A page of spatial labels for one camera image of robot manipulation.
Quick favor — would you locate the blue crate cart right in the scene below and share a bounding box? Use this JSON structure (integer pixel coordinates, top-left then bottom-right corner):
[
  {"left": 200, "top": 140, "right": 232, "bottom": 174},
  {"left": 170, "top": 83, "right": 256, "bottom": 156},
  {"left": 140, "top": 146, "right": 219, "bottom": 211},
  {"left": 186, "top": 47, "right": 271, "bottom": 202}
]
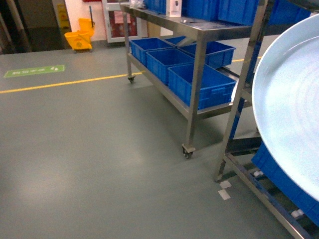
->
[{"left": 178, "top": 41, "right": 236, "bottom": 69}]

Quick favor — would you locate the light blue oval tray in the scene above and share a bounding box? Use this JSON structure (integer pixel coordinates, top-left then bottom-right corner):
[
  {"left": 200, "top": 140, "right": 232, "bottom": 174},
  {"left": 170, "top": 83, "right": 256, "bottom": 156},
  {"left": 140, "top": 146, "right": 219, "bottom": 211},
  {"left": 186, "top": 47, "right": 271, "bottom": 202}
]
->
[{"left": 252, "top": 15, "right": 319, "bottom": 199}]

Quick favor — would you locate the white small box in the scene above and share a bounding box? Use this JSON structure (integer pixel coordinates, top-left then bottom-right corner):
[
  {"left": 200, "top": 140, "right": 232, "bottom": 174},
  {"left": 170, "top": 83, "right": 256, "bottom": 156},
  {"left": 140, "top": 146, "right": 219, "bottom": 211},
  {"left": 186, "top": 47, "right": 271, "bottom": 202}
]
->
[{"left": 165, "top": 0, "right": 182, "bottom": 17}]

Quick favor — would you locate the blue crate cart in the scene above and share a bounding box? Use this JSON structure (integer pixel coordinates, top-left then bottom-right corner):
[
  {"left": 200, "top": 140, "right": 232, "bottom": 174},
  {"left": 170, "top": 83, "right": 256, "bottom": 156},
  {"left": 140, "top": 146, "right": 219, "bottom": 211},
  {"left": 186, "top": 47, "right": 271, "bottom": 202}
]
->
[
  {"left": 178, "top": 41, "right": 236, "bottom": 69},
  {"left": 130, "top": 38, "right": 174, "bottom": 67},
  {"left": 146, "top": 48, "right": 194, "bottom": 85},
  {"left": 168, "top": 64, "right": 236, "bottom": 110}
]

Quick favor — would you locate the steel shelf rack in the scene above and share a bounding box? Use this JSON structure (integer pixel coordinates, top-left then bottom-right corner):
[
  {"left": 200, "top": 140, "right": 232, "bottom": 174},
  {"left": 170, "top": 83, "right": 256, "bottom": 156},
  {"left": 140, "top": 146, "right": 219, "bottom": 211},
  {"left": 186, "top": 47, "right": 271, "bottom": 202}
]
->
[{"left": 214, "top": 0, "right": 319, "bottom": 239}]

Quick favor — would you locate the stainless steel cart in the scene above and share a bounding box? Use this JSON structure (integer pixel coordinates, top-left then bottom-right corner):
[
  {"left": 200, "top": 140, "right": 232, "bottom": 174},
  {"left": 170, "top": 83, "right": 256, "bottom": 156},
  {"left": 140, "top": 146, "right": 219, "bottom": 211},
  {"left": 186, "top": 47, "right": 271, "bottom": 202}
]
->
[{"left": 120, "top": 3, "right": 250, "bottom": 159}]

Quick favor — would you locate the blue crate cart back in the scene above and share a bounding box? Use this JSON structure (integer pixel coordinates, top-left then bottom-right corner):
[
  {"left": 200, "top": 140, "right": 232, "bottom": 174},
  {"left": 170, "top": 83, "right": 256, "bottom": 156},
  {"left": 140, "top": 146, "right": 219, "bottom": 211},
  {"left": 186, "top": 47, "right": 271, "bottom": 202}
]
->
[{"left": 130, "top": 38, "right": 174, "bottom": 67}]

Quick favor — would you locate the blue crate cart middle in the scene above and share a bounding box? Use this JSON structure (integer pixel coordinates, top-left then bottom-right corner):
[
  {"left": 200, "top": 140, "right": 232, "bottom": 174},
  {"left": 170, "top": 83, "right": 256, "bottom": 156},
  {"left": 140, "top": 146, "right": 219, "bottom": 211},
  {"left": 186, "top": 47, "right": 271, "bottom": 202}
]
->
[{"left": 146, "top": 48, "right": 194, "bottom": 85}]

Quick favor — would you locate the blue crate cart front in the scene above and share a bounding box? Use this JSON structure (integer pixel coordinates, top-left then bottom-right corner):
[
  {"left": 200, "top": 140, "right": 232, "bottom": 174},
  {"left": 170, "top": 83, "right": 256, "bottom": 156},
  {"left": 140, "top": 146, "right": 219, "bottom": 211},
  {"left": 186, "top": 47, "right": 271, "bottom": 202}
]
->
[{"left": 168, "top": 64, "right": 236, "bottom": 110}]

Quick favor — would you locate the yellow mop bucket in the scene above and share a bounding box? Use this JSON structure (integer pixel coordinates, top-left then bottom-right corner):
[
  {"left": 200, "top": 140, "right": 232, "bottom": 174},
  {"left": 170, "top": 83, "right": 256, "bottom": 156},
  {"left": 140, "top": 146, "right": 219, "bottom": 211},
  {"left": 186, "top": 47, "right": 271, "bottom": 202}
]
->
[{"left": 64, "top": 6, "right": 95, "bottom": 52}]

